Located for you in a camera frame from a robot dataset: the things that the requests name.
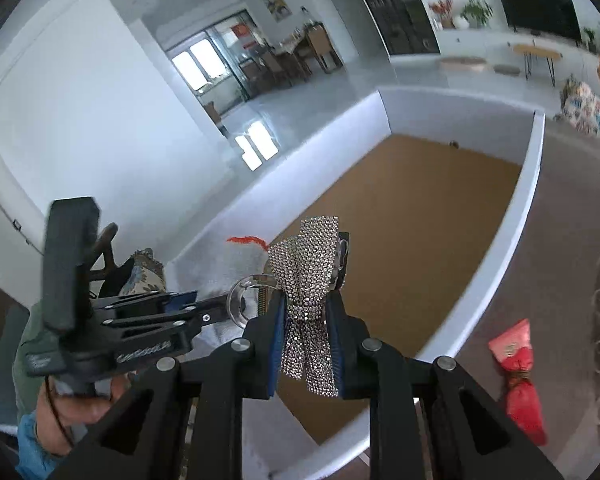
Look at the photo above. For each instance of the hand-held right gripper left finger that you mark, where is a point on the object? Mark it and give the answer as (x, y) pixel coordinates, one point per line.
(277, 340)

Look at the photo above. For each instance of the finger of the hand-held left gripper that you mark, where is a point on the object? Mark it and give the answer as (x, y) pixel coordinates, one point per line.
(215, 310)
(180, 300)

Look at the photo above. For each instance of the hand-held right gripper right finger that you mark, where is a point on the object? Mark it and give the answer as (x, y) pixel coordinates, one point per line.
(335, 350)

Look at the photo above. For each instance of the white glove orange cuff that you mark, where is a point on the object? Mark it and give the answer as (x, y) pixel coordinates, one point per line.
(250, 260)

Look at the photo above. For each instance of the rhinestone bow hair clip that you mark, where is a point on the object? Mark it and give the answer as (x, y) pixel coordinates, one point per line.
(305, 270)

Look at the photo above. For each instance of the white cardboard box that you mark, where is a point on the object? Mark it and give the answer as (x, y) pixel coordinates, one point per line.
(405, 210)

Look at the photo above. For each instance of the person's left hand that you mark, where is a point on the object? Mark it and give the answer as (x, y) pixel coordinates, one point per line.
(75, 412)

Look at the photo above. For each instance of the floral cushion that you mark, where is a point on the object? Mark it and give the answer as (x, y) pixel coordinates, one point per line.
(145, 272)

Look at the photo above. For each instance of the dark wooden chair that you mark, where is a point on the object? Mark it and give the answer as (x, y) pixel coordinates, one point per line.
(107, 240)

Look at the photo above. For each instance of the green cloth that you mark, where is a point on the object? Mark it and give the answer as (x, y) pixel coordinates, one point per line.
(27, 360)

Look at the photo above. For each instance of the red pouch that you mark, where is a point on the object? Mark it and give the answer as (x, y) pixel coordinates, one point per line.
(522, 400)

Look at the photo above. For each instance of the dark dining chair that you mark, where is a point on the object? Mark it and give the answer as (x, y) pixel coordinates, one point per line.
(257, 72)

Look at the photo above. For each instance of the glass sliding door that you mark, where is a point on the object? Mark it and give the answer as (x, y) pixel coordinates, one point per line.
(200, 60)

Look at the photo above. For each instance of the dining table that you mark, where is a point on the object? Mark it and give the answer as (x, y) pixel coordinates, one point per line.
(292, 52)

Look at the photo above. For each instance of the brown dining chair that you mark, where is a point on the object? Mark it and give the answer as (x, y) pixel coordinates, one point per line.
(322, 45)

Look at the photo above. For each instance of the round floor cushion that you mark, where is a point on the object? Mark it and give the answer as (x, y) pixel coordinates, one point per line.
(462, 63)

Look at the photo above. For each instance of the small dark floor mat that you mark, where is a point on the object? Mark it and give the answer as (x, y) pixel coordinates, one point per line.
(506, 69)

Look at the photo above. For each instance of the white low television cabinet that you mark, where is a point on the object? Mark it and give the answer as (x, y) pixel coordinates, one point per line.
(480, 42)

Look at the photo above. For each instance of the printed blanket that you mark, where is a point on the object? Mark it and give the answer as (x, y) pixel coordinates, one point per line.
(590, 110)

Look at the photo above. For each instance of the dark glass display cabinet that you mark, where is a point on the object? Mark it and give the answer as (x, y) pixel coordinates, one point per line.
(395, 5)

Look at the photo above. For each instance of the white round vase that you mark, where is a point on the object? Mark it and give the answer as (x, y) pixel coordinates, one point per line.
(460, 21)

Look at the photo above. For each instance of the red flower arrangement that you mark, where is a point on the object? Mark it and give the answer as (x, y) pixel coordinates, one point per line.
(441, 10)

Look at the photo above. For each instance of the wooden bench hairpin legs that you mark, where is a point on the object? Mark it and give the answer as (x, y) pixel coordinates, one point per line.
(537, 51)

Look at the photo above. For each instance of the flat screen television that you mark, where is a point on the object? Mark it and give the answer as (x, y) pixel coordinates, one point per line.
(537, 10)

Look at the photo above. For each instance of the small green potted plant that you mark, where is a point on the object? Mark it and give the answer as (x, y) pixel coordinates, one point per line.
(590, 37)

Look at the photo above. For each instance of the red wall hanging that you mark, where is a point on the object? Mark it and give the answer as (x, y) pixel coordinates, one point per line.
(241, 31)

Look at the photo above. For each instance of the wall painting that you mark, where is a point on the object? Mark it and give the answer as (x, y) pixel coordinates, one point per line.
(276, 4)

